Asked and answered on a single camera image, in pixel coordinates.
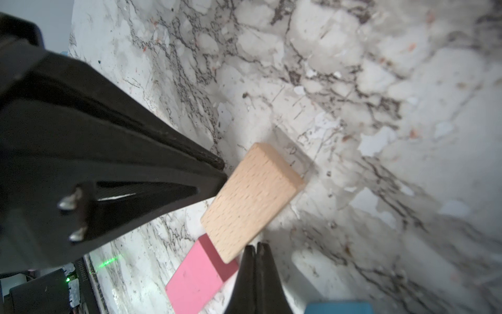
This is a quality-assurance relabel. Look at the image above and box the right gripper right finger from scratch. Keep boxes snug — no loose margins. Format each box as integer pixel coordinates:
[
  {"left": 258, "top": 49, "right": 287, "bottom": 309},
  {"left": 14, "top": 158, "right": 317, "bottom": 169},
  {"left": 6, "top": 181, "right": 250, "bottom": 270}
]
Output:
[{"left": 256, "top": 243, "right": 293, "bottom": 314}]

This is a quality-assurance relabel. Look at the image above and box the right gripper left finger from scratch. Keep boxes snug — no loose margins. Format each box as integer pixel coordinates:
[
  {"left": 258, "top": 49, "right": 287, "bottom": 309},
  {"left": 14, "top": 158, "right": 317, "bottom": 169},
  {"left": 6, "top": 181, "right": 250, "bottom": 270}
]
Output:
[{"left": 224, "top": 245, "right": 256, "bottom": 314}]

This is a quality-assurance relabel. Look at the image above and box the blue block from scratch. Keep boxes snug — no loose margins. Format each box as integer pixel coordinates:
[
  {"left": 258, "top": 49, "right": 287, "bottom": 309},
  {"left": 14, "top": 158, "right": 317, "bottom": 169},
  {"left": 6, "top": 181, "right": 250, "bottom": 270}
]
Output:
[{"left": 304, "top": 301, "right": 375, "bottom": 314}]

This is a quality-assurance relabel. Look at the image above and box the natural wood block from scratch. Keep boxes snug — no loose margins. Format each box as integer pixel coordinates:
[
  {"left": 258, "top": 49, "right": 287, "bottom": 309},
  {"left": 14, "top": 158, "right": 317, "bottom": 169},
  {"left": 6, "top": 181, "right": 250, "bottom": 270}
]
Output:
[{"left": 201, "top": 143, "right": 305, "bottom": 264}]

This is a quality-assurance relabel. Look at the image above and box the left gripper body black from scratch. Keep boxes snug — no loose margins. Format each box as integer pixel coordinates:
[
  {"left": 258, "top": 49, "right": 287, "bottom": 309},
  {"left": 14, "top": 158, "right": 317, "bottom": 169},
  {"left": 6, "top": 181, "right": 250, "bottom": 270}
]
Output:
[{"left": 1, "top": 14, "right": 94, "bottom": 273}]

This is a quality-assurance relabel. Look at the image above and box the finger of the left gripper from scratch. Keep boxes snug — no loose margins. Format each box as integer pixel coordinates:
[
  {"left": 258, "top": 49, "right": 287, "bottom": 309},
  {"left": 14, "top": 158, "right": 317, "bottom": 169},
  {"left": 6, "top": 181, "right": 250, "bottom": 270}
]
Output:
[
  {"left": 0, "top": 97, "right": 229, "bottom": 272},
  {"left": 23, "top": 51, "right": 224, "bottom": 170}
]

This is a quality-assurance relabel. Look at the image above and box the pink block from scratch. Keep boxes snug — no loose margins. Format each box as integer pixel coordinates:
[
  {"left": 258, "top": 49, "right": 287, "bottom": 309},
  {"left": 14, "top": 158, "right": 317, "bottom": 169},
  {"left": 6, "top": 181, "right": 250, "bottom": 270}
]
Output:
[{"left": 165, "top": 234, "right": 239, "bottom": 313}]

